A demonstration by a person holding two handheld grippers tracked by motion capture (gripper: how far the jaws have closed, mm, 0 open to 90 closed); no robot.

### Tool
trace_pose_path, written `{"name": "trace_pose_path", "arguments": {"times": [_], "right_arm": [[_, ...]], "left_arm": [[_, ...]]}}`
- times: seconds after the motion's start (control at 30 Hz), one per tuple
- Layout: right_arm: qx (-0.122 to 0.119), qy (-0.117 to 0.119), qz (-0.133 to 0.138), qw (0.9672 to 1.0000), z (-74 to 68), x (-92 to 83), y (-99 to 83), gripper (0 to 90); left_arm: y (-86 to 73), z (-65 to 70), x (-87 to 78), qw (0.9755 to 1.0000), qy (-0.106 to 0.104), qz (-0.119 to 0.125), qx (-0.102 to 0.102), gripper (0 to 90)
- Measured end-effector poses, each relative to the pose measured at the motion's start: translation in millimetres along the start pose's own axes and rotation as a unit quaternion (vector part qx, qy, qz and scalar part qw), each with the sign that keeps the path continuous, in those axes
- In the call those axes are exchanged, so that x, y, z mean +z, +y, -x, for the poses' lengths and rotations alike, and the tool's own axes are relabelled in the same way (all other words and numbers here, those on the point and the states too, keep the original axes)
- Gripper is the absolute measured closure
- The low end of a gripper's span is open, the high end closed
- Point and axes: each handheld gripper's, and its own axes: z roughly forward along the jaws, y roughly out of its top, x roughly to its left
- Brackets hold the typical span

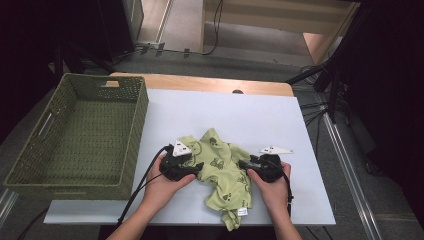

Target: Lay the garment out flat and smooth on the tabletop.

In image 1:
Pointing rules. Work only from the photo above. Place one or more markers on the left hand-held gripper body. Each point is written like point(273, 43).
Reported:
point(175, 166)

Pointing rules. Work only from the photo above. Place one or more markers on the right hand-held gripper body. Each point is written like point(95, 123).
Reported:
point(268, 168)

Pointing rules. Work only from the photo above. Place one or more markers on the green printed baby romper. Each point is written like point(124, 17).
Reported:
point(223, 160)

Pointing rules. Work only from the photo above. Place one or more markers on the green woven basket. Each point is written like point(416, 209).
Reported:
point(86, 140)

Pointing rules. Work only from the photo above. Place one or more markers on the person's right hand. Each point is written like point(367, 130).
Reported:
point(275, 196)

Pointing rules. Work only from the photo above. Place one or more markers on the person's left hand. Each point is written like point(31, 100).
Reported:
point(163, 193)

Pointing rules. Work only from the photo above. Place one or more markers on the white table mat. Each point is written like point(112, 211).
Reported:
point(233, 113)

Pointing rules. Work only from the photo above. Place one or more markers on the wooden table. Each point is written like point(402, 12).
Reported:
point(200, 83)

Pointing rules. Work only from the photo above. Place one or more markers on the black tripod stand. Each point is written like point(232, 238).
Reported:
point(332, 100)

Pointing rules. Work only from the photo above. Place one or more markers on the black curtain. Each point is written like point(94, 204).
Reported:
point(393, 100)
point(26, 50)

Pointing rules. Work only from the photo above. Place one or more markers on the beige wooden cabinet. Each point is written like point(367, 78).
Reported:
point(266, 16)

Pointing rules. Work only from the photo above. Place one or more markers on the black cabinet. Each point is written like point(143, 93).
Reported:
point(133, 20)

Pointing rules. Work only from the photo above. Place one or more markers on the black metal stand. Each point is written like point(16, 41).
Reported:
point(63, 60)

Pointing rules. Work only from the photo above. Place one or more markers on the long metal floor rail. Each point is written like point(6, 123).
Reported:
point(350, 180)

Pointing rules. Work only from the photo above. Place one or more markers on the short metal floor rail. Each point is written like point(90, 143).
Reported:
point(6, 203)

